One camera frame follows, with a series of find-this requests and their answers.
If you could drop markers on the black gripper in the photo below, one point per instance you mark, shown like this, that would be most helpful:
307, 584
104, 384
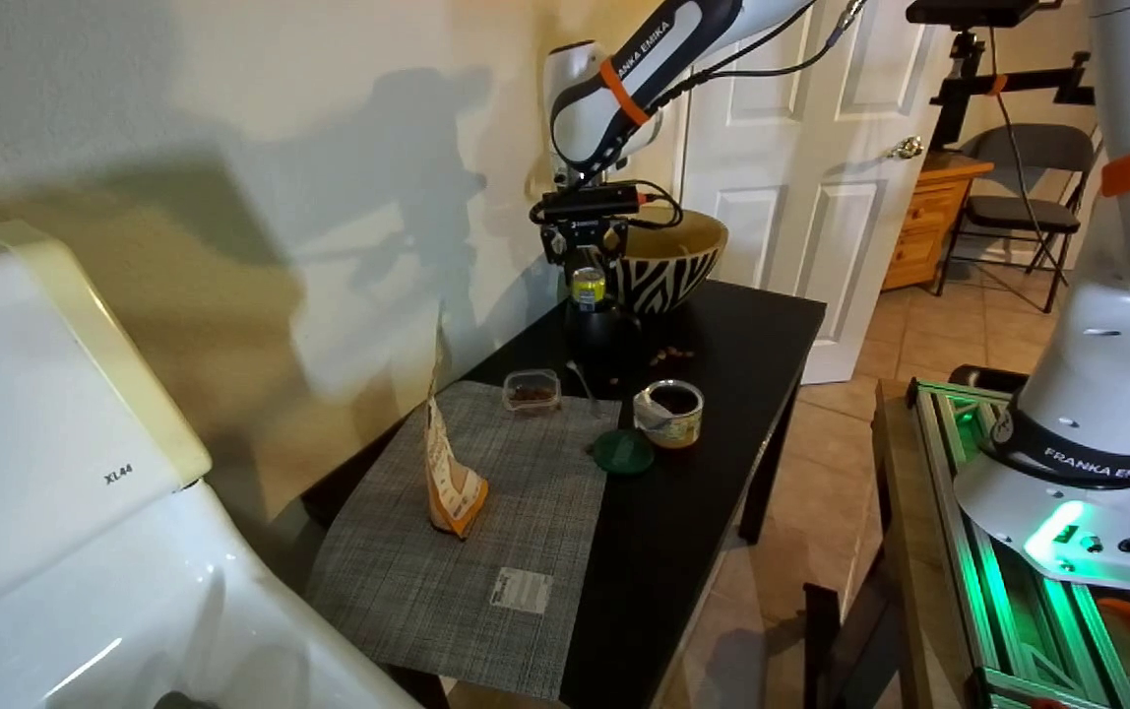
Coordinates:
584, 219

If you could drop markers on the yellow drink can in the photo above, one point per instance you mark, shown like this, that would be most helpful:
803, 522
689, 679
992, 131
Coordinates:
589, 289

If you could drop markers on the black cup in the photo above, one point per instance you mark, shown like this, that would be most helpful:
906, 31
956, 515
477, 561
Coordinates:
597, 346

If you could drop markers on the orange paper cup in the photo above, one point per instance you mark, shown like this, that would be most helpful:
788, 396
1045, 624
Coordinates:
671, 410

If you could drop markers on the zebra pattern wooden bowl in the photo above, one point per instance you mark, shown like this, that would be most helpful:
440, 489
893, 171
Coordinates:
663, 267

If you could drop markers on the scattered nuts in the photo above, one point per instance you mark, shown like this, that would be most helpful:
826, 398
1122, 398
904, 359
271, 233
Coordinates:
671, 358

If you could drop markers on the small clear plastic container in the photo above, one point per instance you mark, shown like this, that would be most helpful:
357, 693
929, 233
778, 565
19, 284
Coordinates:
533, 393

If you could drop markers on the black side table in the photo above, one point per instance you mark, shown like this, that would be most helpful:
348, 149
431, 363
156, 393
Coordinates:
659, 535

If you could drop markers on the green round lid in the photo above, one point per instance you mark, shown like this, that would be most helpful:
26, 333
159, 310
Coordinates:
624, 454

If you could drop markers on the white panel door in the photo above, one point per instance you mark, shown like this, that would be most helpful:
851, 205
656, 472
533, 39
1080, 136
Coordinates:
807, 161

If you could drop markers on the wooden drawer cabinet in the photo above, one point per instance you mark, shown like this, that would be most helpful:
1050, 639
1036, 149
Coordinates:
929, 219

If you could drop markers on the white paper label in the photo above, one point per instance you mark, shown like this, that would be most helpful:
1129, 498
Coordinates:
526, 593

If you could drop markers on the grey woven placemat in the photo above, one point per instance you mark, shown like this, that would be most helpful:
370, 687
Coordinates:
416, 595

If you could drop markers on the black folding chair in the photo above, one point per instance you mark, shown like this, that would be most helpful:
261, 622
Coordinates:
1034, 191

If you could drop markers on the black camera stand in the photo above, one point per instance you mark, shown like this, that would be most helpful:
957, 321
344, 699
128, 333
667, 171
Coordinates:
975, 65

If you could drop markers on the green lit aluminium frame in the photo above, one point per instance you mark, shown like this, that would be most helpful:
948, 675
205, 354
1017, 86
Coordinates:
1040, 574

